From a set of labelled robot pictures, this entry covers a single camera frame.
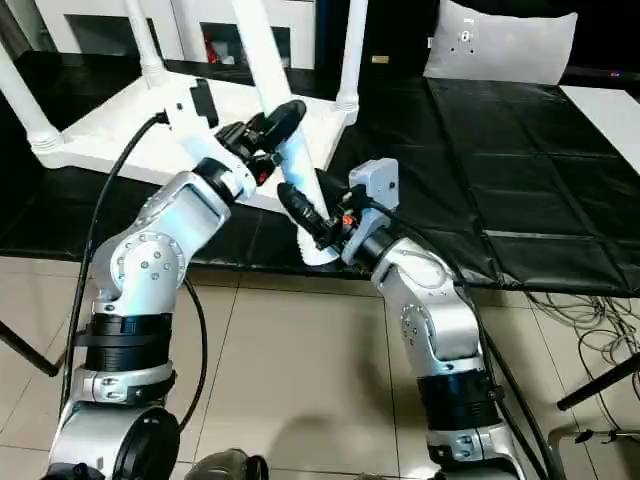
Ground white plastic table leg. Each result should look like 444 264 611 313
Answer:
229 0 342 268
334 0 371 113
0 46 67 155
123 0 167 90

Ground white plastic table top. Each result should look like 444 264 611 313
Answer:
28 73 360 212

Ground white cabinet with glass doors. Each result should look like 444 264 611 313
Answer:
36 0 322 72

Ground black sofa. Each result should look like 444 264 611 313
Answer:
363 0 640 85

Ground black work mat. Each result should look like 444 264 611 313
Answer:
0 48 640 295

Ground light grey pillow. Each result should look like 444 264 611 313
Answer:
422 0 580 86

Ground grey curtain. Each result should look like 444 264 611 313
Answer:
0 0 42 57

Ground dark robot foot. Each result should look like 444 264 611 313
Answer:
191 446 267 480

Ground white flat board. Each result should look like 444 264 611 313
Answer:
558 83 640 175

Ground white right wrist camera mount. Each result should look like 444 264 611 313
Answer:
341 157 402 265

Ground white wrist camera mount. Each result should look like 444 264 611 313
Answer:
158 76 252 172
341 157 402 265

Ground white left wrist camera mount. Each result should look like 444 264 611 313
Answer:
158 76 252 172

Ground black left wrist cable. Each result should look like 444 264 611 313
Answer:
56 110 210 432

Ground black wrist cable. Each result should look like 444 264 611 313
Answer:
366 198 554 480
56 110 210 432

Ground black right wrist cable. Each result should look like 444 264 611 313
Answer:
366 198 554 480

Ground thin grey floor wires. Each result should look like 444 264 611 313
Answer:
527 288 640 437

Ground black table frame leg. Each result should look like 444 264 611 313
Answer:
0 318 62 378
556 351 640 412

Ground grey metal frame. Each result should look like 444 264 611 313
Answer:
546 425 640 480

